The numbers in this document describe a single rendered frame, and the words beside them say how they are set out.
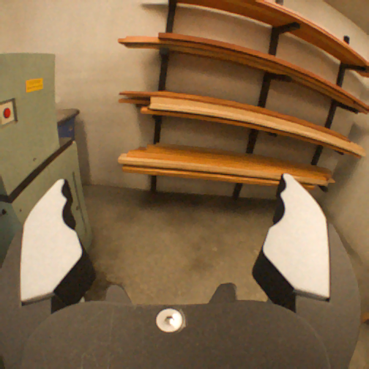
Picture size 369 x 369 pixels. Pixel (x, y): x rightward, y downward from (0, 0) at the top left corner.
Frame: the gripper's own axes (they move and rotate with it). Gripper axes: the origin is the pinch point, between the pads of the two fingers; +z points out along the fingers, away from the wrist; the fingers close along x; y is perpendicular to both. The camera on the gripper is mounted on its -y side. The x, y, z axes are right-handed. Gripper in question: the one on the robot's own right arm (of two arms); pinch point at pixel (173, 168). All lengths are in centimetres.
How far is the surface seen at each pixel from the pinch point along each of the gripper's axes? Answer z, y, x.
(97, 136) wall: 176, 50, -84
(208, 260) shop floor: 82, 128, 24
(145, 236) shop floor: 105, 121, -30
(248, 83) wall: 178, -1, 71
